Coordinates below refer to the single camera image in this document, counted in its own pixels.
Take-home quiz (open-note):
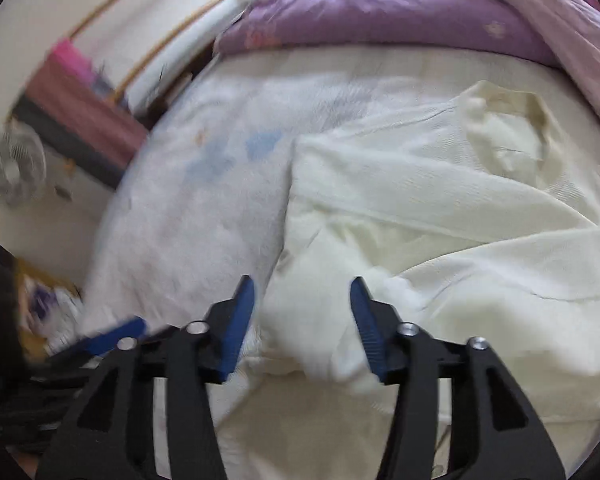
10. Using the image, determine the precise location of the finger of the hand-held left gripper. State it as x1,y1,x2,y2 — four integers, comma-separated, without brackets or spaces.
30,316,181,386

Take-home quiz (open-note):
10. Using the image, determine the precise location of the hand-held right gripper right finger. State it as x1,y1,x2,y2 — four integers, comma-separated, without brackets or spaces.
349,276,567,480

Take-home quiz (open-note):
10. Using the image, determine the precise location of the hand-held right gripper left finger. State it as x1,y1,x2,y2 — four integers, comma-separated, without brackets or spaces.
35,275,256,480

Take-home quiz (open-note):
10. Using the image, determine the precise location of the cream white knit sweater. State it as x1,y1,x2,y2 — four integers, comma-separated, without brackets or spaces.
215,80,600,480

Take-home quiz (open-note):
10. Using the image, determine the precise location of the white printed bed sheet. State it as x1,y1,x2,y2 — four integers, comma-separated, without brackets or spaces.
77,45,561,351

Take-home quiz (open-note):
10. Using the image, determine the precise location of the white electric fan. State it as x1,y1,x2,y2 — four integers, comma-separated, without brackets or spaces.
0,124,47,209

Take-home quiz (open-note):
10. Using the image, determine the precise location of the pink and grey cabinet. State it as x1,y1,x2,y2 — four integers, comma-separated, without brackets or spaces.
11,40,151,190

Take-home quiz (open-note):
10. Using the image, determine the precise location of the purple floral quilt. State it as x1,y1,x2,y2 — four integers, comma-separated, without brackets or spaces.
215,0,561,68

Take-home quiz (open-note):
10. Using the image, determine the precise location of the pink cloth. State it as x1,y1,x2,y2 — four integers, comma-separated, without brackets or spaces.
445,0,600,148

